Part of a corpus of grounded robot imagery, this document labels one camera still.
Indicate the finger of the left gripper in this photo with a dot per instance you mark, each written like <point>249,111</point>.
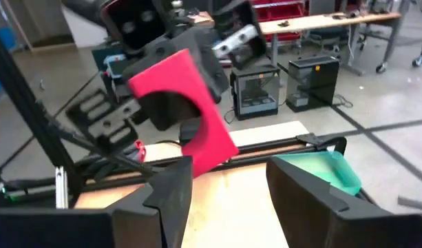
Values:
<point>210,65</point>
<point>152,51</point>

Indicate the black aluminium table frame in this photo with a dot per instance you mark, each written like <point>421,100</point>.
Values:
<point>30,103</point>

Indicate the teal plastic bin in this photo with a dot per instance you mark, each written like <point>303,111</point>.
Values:
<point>334,172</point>

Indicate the wooden cabinet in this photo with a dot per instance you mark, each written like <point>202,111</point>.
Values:
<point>42,20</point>

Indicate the blue screen device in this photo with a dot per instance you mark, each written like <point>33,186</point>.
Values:
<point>111,65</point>

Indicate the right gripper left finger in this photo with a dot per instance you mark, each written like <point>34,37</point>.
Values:
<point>162,213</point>

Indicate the silver metal bracket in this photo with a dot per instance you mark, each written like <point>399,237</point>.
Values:
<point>61,187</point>

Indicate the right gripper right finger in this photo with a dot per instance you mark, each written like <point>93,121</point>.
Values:
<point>317,220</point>

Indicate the blue container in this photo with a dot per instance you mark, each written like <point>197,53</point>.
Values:
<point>0,44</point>

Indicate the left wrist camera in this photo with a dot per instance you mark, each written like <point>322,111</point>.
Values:
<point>135,20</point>

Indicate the wooden top desk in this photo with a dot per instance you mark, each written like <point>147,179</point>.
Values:
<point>317,21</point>

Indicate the red wooden arch block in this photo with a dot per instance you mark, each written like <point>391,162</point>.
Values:
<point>203,137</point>

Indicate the red storage bin rack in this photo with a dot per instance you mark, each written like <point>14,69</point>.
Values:
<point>279,10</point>

